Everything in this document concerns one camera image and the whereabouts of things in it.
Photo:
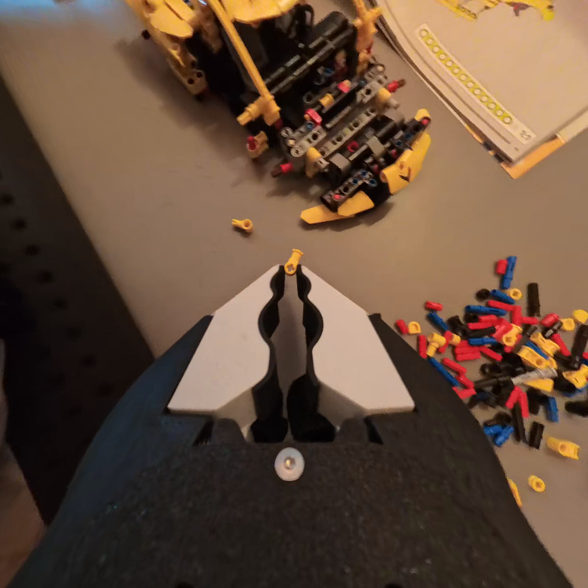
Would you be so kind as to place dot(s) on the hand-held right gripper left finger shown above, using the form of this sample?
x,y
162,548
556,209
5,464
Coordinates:
x,y
220,363

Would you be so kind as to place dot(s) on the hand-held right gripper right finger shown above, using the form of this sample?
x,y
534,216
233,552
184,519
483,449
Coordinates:
x,y
363,363

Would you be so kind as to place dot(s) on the small yellow brick connector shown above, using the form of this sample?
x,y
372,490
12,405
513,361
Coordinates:
x,y
246,225
291,267

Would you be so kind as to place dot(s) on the pile of mixed brick pins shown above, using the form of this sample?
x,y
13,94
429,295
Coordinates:
x,y
496,330

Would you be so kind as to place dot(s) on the yellow black brick car model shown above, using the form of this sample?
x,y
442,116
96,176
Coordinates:
x,y
404,165

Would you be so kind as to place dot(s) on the instruction booklet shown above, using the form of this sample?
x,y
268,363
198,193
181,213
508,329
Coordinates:
x,y
505,69

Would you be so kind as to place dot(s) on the grey desk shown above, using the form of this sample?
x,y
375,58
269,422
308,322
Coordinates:
x,y
160,206

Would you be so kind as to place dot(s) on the black dimpled chair armrest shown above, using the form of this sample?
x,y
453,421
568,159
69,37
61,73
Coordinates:
x,y
55,321

